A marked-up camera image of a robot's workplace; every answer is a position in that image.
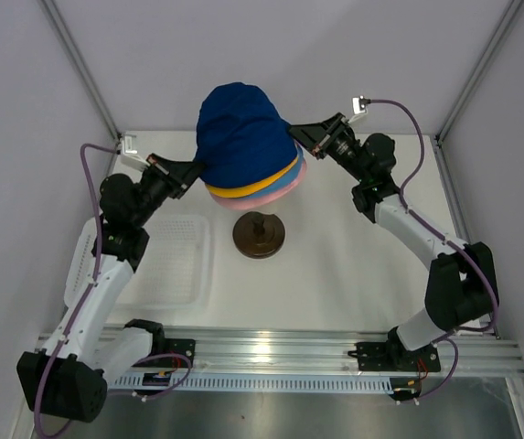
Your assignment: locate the left aluminium frame post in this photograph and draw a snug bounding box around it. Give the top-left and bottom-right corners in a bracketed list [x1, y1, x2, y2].
[37, 0, 120, 140]

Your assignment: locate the pink bucket hat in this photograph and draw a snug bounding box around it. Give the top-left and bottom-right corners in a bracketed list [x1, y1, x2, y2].
[210, 155, 307, 210]

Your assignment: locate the light blue bucket hat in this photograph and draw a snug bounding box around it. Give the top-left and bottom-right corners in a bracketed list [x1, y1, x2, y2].
[229, 145, 306, 200]

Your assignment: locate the aluminium rail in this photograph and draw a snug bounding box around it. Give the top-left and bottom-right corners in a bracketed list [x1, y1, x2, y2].
[37, 327, 524, 379]
[431, 134, 500, 339]

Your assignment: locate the right side aluminium rail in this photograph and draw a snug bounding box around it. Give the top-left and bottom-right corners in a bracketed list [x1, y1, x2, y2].
[431, 134, 500, 339]

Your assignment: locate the dark blue hat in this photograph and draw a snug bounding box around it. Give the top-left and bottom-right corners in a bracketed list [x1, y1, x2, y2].
[195, 82, 298, 191]

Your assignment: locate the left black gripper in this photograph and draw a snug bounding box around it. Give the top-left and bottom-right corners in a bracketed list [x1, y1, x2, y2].
[132, 155, 209, 228]

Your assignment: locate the yellow hat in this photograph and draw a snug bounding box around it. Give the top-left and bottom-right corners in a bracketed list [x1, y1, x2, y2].
[205, 155, 302, 198]

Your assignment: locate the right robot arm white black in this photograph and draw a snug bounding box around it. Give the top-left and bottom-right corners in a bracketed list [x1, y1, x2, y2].
[288, 113, 499, 371]

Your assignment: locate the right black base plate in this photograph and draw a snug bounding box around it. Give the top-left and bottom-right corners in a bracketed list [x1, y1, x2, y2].
[347, 341, 441, 372]

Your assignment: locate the aluminium frame post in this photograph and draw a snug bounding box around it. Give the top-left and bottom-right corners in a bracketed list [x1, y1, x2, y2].
[434, 0, 524, 141]
[37, 0, 120, 140]

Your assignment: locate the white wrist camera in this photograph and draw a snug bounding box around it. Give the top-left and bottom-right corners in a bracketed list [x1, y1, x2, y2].
[348, 95, 371, 125]
[119, 134, 148, 172]

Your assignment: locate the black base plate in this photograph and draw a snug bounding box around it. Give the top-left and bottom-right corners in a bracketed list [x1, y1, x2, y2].
[149, 338, 196, 369]
[347, 341, 441, 372]

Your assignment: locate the brown round wooden stand base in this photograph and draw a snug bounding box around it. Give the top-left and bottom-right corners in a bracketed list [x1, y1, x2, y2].
[232, 211, 285, 259]

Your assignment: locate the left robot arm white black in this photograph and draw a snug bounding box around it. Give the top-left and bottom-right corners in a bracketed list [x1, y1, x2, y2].
[16, 154, 205, 430]

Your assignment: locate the clear plastic bin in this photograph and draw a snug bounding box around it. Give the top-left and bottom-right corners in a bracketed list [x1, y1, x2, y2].
[88, 213, 212, 311]

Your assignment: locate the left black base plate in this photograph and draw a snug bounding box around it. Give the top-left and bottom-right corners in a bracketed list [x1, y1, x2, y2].
[149, 338, 196, 369]

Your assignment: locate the aluminium front rail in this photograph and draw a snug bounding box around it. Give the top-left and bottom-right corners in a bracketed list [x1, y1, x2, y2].
[37, 327, 524, 379]

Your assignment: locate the white slotted cable duct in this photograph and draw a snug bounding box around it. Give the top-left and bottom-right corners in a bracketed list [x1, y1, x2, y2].
[109, 372, 393, 395]

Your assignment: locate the right aluminium frame post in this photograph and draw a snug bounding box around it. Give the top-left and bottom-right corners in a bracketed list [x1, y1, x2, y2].
[434, 0, 524, 141]

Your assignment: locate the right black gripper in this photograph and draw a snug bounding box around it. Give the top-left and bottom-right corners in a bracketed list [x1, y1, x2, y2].
[286, 113, 369, 184]

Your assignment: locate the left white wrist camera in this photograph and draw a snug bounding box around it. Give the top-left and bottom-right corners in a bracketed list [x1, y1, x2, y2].
[119, 134, 148, 172]

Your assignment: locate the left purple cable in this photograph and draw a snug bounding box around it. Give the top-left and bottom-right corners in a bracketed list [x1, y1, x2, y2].
[32, 143, 123, 438]

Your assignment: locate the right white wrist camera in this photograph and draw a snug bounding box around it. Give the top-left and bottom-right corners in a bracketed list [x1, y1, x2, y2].
[348, 95, 371, 125]

